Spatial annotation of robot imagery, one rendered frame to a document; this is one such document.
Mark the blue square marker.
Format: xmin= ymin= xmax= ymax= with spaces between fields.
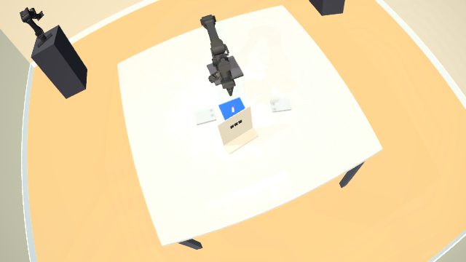
xmin=218 ymin=98 xmax=245 ymax=120

